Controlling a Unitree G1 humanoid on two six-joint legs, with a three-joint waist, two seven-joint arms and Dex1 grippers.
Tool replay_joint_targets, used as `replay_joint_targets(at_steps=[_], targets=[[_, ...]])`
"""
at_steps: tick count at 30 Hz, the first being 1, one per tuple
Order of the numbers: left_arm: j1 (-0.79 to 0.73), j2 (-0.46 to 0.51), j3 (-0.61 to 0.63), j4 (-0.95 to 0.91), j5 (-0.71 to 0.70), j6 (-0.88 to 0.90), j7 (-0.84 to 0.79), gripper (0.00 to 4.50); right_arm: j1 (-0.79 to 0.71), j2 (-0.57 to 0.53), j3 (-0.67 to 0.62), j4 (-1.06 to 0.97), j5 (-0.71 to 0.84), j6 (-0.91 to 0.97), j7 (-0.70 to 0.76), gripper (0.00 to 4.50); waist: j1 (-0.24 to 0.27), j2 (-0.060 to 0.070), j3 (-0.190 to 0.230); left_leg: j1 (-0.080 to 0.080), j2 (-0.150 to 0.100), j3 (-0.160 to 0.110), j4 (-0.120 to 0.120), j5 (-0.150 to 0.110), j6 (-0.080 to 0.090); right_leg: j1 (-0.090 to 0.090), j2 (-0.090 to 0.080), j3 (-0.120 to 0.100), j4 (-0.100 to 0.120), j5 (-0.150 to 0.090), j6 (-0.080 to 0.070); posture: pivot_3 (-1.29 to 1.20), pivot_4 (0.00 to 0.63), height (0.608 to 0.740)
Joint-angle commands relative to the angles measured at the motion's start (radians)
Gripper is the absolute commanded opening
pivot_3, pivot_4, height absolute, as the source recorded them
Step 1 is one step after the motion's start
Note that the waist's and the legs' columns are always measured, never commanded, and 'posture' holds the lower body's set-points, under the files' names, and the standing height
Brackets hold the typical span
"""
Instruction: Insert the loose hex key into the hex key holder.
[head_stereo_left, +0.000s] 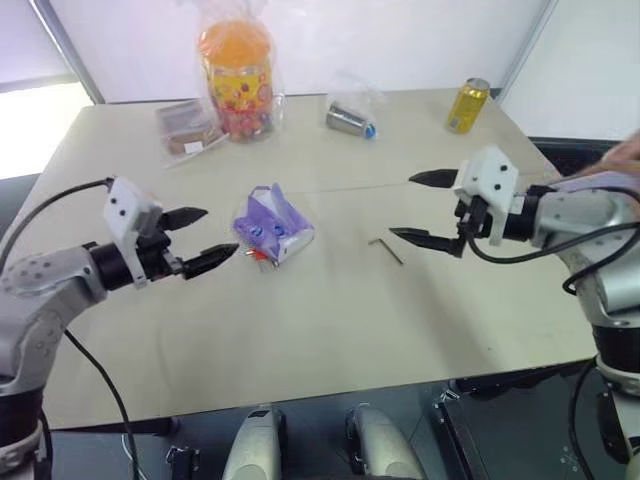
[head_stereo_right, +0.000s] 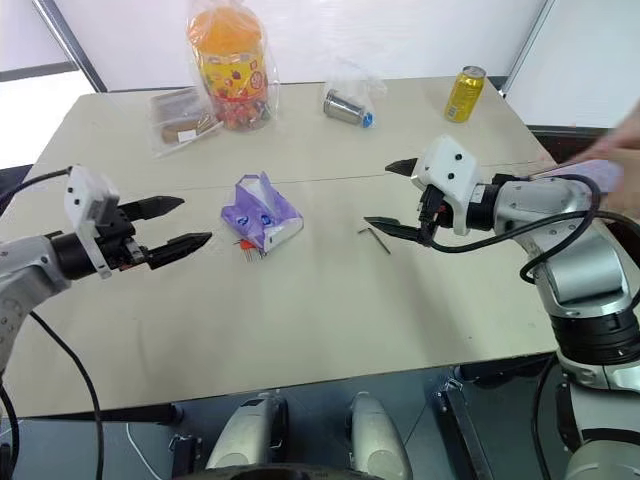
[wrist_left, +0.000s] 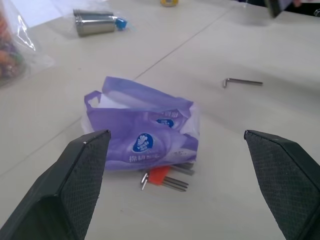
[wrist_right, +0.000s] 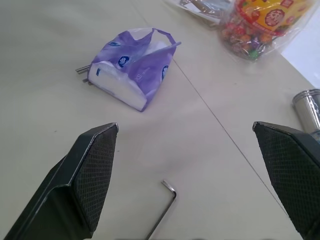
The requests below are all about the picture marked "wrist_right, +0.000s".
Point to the small metal bar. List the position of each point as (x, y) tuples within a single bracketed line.
[(83, 71)]

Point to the candy jar in plastic bag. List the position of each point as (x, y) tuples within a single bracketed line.
[(260, 25)]

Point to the stainless steel cup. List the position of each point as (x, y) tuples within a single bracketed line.
[(308, 110)]

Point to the clear plastic bag with items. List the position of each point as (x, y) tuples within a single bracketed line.
[(200, 8)]

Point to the purple tissue pack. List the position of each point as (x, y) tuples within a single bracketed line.
[(133, 71)]

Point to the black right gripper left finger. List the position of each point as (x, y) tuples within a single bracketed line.
[(85, 180)]

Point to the metal hex key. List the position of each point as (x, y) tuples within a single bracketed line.
[(166, 207)]

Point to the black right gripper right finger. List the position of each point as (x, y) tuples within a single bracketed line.
[(295, 170)]

